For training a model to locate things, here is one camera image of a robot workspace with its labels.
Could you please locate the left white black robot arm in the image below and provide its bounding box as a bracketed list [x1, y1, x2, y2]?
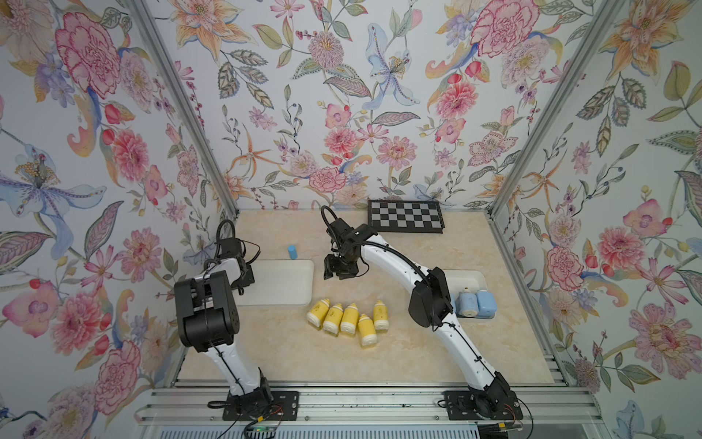
[174, 219, 273, 414]

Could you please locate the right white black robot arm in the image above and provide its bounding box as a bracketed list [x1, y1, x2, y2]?
[321, 206, 525, 421]

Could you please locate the left white storage tray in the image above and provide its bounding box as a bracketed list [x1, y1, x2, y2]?
[232, 260, 314, 307]

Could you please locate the white storage tray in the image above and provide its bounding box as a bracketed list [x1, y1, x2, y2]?
[232, 260, 314, 307]
[445, 270, 493, 314]

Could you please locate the right white storage tray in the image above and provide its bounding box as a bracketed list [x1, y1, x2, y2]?
[445, 270, 493, 314]

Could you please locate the black white checkerboard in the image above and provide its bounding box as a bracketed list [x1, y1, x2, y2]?
[367, 199, 445, 234]

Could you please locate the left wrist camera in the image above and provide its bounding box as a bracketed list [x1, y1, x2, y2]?
[218, 238, 245, 259]

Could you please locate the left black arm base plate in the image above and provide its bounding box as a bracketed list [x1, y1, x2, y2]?
[222, 391, 300, 422]

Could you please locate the aluminium mounting rail frame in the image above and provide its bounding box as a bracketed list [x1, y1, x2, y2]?
[135, 360, 612, 438]

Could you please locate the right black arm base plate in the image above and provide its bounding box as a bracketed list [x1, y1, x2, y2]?
[437, 390, 524, 422]

